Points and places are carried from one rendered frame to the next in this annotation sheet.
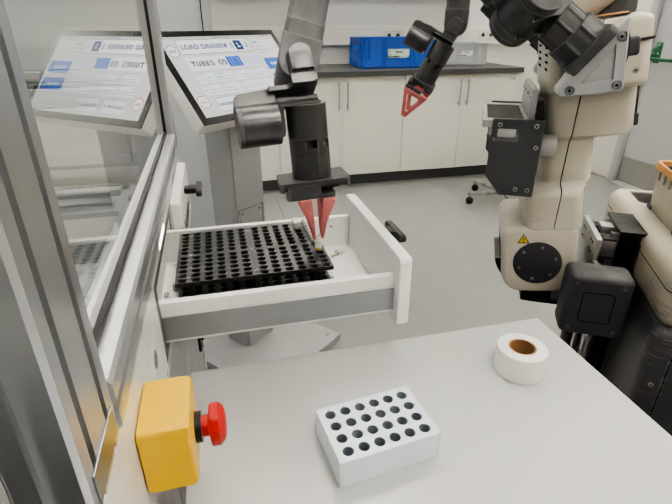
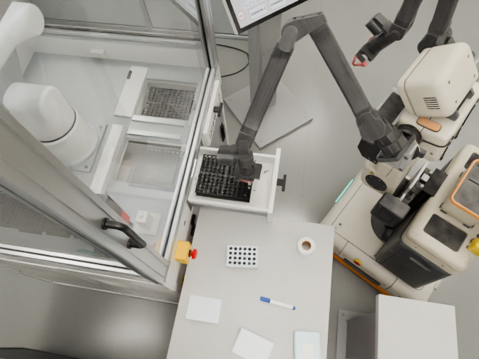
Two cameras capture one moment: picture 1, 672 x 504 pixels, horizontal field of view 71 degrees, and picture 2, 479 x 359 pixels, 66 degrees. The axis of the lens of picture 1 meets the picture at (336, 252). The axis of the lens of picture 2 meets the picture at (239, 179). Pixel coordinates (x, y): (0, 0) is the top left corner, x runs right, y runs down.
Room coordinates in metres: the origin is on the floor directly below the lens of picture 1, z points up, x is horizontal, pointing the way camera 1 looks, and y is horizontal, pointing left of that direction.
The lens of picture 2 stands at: (0.13, -0.24, 2.26)
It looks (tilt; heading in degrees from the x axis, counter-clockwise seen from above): 65 degrees down; 30
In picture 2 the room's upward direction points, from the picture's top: 7 degrees counter-clockwise
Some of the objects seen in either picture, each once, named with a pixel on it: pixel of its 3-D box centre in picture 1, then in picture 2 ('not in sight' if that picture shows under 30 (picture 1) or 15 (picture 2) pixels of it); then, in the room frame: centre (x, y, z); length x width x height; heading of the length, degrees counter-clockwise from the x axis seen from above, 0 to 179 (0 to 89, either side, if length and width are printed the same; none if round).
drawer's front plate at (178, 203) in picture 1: (182, 204); (212, 112); (0.95, 0.33, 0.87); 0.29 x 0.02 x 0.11; 14
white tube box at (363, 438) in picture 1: (376, 432); (242, 256); (0.42, -0.05, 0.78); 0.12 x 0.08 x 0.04; 110
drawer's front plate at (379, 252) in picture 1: (372, 250); (274, 184); (0.72, -0.06, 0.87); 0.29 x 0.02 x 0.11; 14
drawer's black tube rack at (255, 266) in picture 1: (253, 266); (226, 179); (0.67, 0.13, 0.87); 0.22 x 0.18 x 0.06; 104
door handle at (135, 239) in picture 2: not in sight; (127, 236); (0.23, 0.13, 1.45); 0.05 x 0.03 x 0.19; 104
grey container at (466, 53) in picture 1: (458, 53); not in sight; (4.43, -1.06, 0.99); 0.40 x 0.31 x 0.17; 104
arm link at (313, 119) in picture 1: (302, 121); (244, 158); (0.68, 0.05, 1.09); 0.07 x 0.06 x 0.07; 107
